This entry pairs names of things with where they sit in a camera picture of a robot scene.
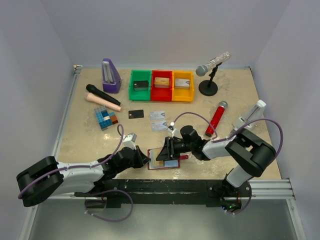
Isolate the black microphone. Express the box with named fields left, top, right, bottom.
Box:
left=86, top=84, right=121, bottom=106

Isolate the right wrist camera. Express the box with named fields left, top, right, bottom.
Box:
left=167, top=122, right=176, bottom=138

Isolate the red leather card holder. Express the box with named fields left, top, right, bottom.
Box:
left=147, top=149, right=189, bottom=170

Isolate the green plastic bin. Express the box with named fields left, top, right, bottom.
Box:
left=128, top=69, right=152, bottom=102

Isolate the silver credit card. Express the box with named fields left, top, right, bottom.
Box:
left=149, top=111, right=166, bottom=120

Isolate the black card stack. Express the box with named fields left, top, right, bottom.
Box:
left=133, top=80, right=149, bottom=92

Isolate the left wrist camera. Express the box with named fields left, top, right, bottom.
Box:
left=122, top=133, right=137, bottom=150

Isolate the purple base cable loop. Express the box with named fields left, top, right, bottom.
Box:
left=84, top=186, right=136, bottom=222

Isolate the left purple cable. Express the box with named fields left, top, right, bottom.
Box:
left=17, top=124, right=126, bottom=200

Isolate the yellow plastic bin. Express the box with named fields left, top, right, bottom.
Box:
left=172, top=70, right=195, bottom=103

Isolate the white metronome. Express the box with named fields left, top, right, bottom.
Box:
left=232, top=100, right=266, bottom=132

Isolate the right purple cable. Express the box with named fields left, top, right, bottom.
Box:
left=171, top=111, right=284, bottom=181

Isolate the pink microphone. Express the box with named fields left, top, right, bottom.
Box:
left=85, top=93, right=122, bottom=112

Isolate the red plastic bin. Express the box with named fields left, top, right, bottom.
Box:
left=150, top=70, right=173, bottom=102

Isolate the silver card stack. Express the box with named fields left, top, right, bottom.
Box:
left=174, top=78, right=191, bottom=90

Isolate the purple metronome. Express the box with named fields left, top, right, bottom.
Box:
left=101, top=58, right=122, bottom=94

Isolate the gold card stack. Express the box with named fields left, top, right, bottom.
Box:
left=154, top=77, right=171, bottom=89

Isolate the gold credit card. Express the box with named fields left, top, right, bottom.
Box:
left=149, top=148, right=164, bottom=170

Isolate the silver glitter microphone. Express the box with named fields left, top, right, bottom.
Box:
left=195, top=51, right=231, bottom=77

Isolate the red glitter microphone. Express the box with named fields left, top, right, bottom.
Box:
left=205, top=101, right=228, bottom=137

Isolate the black credit card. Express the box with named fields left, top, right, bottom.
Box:
left=128, top=109, right=144, bottom=119

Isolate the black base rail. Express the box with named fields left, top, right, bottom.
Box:
left=74, top=179, right=252, bottom=208

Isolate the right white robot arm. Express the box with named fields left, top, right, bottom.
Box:
left=155, top=125, right=277, bottom=188

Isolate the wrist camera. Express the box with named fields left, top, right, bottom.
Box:
left=167, top=122, right=176, bottom=138
left=122, top=133, right=137, bottom=150

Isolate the blue building block stack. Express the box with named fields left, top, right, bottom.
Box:
left=94, top=106, right=118, bottom=131

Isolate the black microphone stand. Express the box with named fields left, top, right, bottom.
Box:
left=198, top=63, right=222, bottom=97

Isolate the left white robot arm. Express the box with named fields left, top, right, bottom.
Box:
left=16, top=146, right=150, bottom=207

